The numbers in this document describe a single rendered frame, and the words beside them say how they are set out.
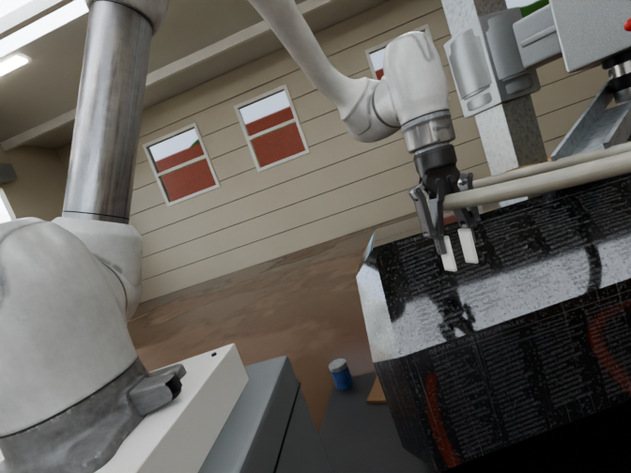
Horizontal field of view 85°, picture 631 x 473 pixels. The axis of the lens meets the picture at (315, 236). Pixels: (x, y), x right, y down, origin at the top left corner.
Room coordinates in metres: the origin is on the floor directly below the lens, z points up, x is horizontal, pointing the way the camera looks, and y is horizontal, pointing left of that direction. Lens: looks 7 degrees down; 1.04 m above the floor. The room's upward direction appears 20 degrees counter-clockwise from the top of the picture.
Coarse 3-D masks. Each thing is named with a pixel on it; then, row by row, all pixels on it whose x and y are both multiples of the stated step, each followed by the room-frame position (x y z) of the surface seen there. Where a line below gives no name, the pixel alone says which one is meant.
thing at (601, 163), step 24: (624, 144) 0.74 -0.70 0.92; (528, 168) 0.90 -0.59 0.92; (552, 168) 0.87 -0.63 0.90; (576, 168) 0.49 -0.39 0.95; (600, 168) 0.48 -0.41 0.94; (624, 168) 0.47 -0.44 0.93; (456, 192) 0.62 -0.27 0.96; (480, 192) 0.57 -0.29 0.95; (504, 192) 0.54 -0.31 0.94; (528, 192) 0.52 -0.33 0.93
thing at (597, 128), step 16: (608, 80) 1.10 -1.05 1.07; (608, 96) 1.07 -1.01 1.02; (592, 112) 1.00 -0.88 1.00; (608, 112) 1.00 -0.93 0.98; (624, 112) 0.85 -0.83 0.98; (576, 128) 0.94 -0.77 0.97; (592, 128) 0.97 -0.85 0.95; (608, 128) 0.91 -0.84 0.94; (624, 128) 0.82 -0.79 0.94; (560, 144) 0.90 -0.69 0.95; (576, 144) 0.92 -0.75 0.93; (592, 144) 0.89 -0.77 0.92; (608, 144) 0.77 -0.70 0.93
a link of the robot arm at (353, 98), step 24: (264, 0) 0.60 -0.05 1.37; (288, 0) 0.62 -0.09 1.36; (288, 24) 0.64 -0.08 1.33; (288, 48) 0.68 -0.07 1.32; (312, 48) 0.68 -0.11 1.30; (312, 72) 0.72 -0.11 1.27; (336, 72) 0.75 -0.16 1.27; (336, 96) 0.76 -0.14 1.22; (360, 96) 0.74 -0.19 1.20; (360, 120) 0.76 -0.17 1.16
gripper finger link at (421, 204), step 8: (408, 192) 0.65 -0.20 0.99; (416, 192) 0.63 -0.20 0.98; (416, 200) 0.64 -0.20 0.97; (424, 200) 0.63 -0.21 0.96; (416, 208) 0.65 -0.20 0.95; (424, 208) 0.63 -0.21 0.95; (424, 216) 0.63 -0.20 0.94; (424, 224) 0.63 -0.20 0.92; (432, 224) 0.63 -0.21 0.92; (424, 232) 0.65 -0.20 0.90; (432, 232) 0.63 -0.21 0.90
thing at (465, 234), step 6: (462, 228) 0.66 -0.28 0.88; (468, 228) 0.65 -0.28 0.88; (462, 234) 0.66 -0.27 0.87; (468, 234) 0.64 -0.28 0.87; (462, 240) 0.66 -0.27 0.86; (468, 240) 0.65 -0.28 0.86; (462, 246) 0.67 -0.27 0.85; (468, 246) 0.65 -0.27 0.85; (474, 246) 0.64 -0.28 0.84; (468, 252) 0.66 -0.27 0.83; (474, 252) 0.64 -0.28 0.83; (468, 258) 0.66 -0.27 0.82; (474, 258) 0.64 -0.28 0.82
